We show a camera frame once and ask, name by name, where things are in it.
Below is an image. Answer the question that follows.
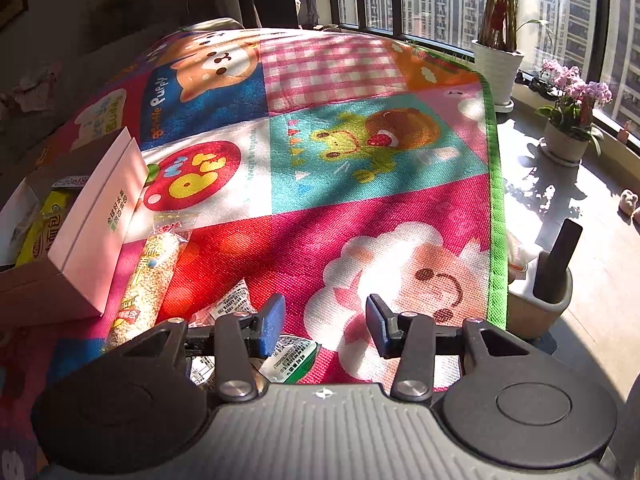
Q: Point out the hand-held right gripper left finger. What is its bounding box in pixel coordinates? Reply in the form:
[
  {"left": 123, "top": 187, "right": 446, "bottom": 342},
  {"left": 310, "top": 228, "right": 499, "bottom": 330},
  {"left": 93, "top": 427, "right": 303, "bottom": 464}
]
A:
[{"left": 106, "top": 293, "right": 286, "bottom": 403}]

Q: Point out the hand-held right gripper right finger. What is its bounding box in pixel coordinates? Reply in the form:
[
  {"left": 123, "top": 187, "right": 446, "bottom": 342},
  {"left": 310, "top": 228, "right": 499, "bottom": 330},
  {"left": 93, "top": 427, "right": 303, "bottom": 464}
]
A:
[{"left": 366, "top": 293, "right": 545, "bottom": 404}]

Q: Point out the rice cracker roll packet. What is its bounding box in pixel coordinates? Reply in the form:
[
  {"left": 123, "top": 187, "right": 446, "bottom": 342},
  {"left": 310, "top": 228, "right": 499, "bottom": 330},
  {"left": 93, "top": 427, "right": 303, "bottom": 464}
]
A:
[{"left": 102, "top": 212, "right": 199, "bottom": 354}]

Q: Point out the white and pink cardboard box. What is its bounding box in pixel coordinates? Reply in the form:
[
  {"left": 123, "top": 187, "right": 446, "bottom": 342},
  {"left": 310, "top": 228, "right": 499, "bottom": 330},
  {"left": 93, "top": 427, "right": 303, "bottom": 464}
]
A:
[{"left": 0, "top": 127, "right": 151, "bottom": 322}]

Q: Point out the yellow snack packet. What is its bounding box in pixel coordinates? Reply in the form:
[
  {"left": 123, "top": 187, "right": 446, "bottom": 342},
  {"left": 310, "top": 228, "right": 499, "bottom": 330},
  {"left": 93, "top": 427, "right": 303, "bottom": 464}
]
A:
[{"left": 15, "top": 189, "right": 77, "bottom": 267}]

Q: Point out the white printed snack packet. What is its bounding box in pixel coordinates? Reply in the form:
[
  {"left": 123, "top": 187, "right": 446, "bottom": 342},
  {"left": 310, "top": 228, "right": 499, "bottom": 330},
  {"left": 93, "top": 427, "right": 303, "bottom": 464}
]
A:
[{"left": 192, "top": 280, "right": 261, "bottom": 327}]

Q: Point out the colourful printed play mat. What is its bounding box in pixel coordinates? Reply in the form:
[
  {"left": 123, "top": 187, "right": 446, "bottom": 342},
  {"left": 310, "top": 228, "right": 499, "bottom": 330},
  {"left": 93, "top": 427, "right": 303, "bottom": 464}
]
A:
[{"left": 0, "top": 27, "right": 510, "bottom": 461}]

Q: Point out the pink orchid in pot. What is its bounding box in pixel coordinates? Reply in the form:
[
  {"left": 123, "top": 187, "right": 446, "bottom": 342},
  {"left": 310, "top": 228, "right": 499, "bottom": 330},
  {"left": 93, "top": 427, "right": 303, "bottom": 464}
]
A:
[{"left": 535, "top": 57, "right": 614, "bottom": 167}]

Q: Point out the bamboo plant in white pot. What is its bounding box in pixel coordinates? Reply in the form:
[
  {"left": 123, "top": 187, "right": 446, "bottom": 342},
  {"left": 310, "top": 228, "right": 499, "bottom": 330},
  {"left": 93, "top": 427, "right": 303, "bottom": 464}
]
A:
[{"left": 470, "top": 0, "right": 557, "bottom": 112}]

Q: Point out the small pale figurine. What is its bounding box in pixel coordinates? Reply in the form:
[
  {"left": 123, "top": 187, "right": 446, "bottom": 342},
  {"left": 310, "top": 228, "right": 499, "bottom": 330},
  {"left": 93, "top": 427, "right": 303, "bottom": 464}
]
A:
[{"left": 619, "top": 189, "right": 640, "bottom": 219}]

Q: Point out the dark tray on windowsill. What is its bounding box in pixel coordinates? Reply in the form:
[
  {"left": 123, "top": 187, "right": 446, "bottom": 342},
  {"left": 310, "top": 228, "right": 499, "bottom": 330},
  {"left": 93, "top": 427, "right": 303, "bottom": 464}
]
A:
[{"left": 515, "top": 71, "right": 562, "bottom": 101}]

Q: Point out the white pillow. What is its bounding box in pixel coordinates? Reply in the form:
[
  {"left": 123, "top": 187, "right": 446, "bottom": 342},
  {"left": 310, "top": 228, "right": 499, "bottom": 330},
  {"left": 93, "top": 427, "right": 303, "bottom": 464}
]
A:
[{"left": 179, "top": 17, "right": 247, "bottom": 34}]

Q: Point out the black framed window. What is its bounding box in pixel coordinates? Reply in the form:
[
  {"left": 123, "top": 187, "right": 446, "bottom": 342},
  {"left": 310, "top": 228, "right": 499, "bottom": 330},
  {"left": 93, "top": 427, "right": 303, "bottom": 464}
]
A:
[{"left": 327, "top": 0, "right": 640, "bottom": 136}]

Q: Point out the pink floral cloth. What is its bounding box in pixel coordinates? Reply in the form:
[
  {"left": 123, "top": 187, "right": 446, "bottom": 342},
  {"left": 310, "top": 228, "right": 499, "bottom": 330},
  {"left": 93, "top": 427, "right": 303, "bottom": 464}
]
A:
[{"left": 12, "top": 66, "right": 59, "bottom": 111}]

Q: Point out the grey sofa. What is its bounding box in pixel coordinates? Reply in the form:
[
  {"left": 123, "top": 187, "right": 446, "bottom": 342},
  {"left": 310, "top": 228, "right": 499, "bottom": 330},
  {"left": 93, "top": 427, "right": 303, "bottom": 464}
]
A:
[{"left": 0, "top": 0, "right": 241, "bottom": 161}]

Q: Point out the grey holder with black handle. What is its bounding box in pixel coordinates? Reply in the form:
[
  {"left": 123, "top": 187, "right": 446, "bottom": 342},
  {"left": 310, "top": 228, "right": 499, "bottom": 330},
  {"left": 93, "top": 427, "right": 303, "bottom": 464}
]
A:
[{"left": 507, "top": 218, "right": 584, "bottom": 342}]

